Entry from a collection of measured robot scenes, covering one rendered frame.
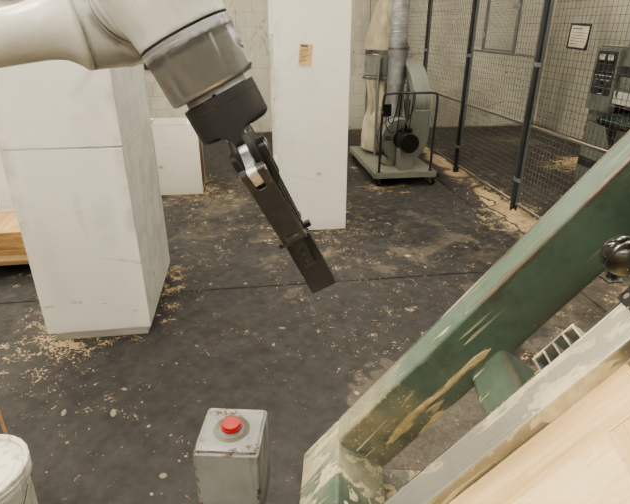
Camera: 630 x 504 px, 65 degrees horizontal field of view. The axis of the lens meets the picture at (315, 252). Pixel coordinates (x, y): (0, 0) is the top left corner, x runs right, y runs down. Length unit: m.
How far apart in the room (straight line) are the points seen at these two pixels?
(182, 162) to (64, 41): 4.75
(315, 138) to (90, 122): 1.99
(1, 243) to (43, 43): 3.55
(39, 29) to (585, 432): 0.71
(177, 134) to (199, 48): 4.82
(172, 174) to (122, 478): 3.67
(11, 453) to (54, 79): 1.57
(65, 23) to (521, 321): 0.74
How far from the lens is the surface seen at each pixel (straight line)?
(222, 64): 0.47
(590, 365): 0.64
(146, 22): 0.48
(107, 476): 2.30
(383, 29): 6.16
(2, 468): 1.96
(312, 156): 4.12
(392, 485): 1.10
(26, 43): 0.63
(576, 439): 0.64
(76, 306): 3.02
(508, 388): 0.83
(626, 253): 0.53
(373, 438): 0.99
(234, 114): 0.48
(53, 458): 2.46
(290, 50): 3.99
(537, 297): 0.86
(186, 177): 5.38
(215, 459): 0.98
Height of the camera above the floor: 1.62
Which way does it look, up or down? 25 degrees down
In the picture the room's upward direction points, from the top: straight up
